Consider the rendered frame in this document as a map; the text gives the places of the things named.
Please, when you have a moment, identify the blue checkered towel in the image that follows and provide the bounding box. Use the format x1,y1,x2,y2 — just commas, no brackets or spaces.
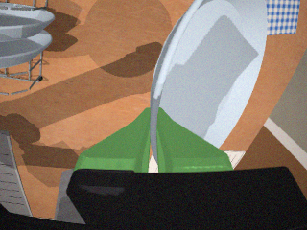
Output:
266,0,300,35

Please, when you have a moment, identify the white ribbed draining mat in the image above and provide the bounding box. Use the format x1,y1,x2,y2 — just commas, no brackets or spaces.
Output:
149,150,246,173

